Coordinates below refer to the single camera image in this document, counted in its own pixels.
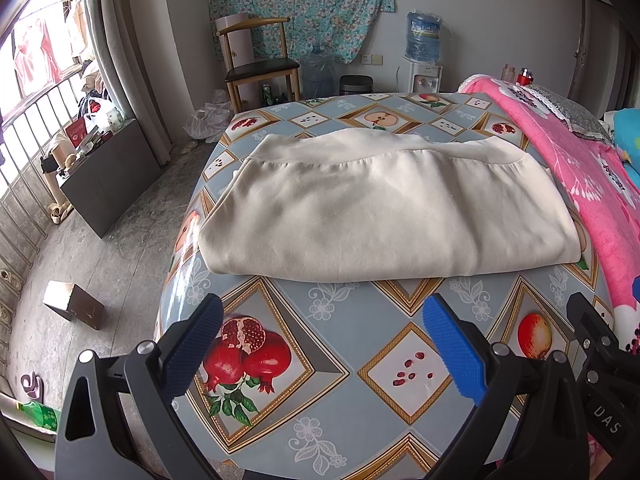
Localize blue pillow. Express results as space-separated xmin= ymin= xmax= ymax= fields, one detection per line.
xmin=612 ymin=107 xmax=640 ymax=186

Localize beige zip jacket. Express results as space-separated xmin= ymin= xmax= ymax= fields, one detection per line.
xmin=197 ymin=127 xmax=581 ymax=281

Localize cardboard box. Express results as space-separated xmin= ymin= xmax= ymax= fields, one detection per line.
xmin=42 ymin=281 xmax=106 ymax=331

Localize crumpled clear plastic bag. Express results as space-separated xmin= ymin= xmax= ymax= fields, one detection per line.
xmin=184 ymin=89 xmax=233 ymax=143

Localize purple slipper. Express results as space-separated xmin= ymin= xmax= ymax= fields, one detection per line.
xmin=20 ymin=372 xmax=45 ymax=405

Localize green plastic bottle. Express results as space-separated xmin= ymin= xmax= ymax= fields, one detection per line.
xmin=17 ymin=400 xmax=61 ymax=433

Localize window railing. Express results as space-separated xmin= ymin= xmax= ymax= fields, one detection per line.
xmin=0 ymin=72 xmax=88 ymax=341

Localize grey curtain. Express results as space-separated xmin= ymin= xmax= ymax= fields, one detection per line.
xmin=82 ymin=0 xmax=196 ymax=166

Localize blue water bottle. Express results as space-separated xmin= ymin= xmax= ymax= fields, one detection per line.
xmin=405 ymin=10 xmax=443 ymax=65

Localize wooden chair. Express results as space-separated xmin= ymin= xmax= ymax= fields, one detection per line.
xmin=216 ymin=16 xmax=303 ymax=116

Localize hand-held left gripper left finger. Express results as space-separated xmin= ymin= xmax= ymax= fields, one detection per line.
xmin=54 ymin=292 xmax=225 ymax=480

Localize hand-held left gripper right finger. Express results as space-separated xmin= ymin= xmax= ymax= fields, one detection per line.
xmin=422 ymin=293 xmax=588 ymax=480

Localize dark cabinet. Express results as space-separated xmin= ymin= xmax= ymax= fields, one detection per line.
xmin=60 ymin=117 xmax=163 ymax=238

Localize white cylinder box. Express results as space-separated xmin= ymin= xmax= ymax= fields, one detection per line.
xmin=215 ymin=12 xmax=261 ymax=110

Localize white water dispenser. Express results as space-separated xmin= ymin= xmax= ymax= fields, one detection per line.
xmin=397 ymin=62 xmax=444 ymax=95

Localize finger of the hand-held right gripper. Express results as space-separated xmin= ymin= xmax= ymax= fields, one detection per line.
xmin=566 ymin=292 xmax=621 ymax=361

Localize pink hanging clothes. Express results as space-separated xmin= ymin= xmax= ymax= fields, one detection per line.
xmin=14 ymin=17 xmax=63 ymax=81

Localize red box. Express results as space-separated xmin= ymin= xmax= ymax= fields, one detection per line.
xmin=65 ymin=119 xmax=91 ymax=148

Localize black trash bin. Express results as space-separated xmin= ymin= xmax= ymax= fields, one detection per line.
xmin=340 ymin=75 xmax=373 ymax=97

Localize teal floral wall cloth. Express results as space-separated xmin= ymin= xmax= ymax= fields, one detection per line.
xmin=209 ymin=0 xmax=396 ymax=65

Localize grey lace-edged cushion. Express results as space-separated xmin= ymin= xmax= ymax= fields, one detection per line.
xmin=520 ymin=82 xmax=613 ymax=141

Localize fruit print tablecloth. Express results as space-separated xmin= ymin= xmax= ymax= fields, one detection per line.
xmin=152 ymin=91 xmax=626 ymax=480

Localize white plastic bag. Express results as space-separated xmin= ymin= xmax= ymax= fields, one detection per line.
xmin=82 ymin=97 xmax=126 ymax=133

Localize pink floral blanket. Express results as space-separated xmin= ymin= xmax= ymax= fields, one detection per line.
xmin=457 ymin=75 xmax=640 ymax=361

